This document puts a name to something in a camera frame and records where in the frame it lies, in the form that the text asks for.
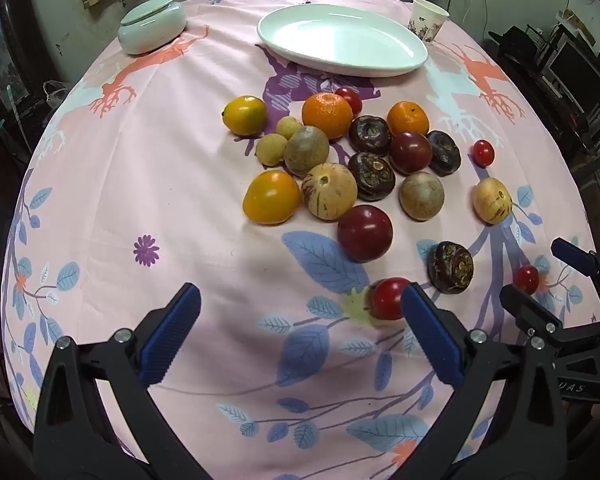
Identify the yellow orange tomato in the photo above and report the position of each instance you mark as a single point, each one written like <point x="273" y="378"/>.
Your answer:
<point x="271" y="196"/>

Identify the pink printed tablecloth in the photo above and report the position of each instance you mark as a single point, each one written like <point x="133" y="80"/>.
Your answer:
<point x="180" y="210"/>

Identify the yellow green tomato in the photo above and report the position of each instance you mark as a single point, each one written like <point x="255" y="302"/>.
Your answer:
<point x="245" y="115"/>

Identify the tan longan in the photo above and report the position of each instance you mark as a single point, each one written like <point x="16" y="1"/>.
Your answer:
<point x="288" y="126"/>
<point x="270" y="150"/>

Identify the black chair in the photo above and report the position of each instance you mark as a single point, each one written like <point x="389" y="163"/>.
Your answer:
<point x="517" y="42"/>

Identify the clear plastic bag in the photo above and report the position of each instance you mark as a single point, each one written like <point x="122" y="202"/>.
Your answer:
<point x="55" y="92"/>

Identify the medium red tomato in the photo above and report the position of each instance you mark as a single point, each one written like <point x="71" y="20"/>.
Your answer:
<point x="387" y="298"/>

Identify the printed paper cup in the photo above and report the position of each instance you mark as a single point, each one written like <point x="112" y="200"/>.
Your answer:
<point x="427" y="22"/>

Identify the large striped pepino melon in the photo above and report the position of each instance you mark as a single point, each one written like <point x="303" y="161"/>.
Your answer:
<point x="328" y="191"/>

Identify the dark purple tomato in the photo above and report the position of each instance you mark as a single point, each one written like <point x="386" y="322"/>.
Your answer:
<point x="410" y="152"/>

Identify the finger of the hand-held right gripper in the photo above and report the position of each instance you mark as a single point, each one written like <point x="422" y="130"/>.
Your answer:
<point x="527" y="310"/>
<point x="572" y="256"/>

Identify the black computer monitor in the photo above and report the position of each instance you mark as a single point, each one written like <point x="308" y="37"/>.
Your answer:
<point x="580" y="77"/>

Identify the white lidded ceramic jar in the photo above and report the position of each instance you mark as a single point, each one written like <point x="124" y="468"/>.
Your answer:
<point x="152" y="27"/>

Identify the orange mandarin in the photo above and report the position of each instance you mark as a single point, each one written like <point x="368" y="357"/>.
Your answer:
<point x="407" y="117"/>
<point x="326" y="115"/>

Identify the small pepino melon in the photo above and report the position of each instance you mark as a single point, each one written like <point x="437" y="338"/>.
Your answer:
<point x="491" y="201"/>

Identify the dark water chestnut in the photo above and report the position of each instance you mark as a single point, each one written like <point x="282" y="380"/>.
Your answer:
<point x="450" y="266"/>
<point x="371" y="176"/>
<point x="370" y="135"/>
<point x="445" y="153"/>

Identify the olive brown round fruit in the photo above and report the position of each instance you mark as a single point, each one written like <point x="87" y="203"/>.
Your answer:
<point x="306" y="152"/>

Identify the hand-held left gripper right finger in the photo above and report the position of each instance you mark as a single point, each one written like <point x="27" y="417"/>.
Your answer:
<point x="430" y="330"/>

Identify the large dark red tomato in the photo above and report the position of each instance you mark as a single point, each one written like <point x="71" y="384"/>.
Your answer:
<point x="365" y="233"/>

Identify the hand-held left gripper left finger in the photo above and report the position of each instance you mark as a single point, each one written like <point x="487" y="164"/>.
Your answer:
<point x="172" y="335"/>

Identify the white oval plate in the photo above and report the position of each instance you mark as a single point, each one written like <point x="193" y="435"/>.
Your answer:
<point x="340" y="35"/>

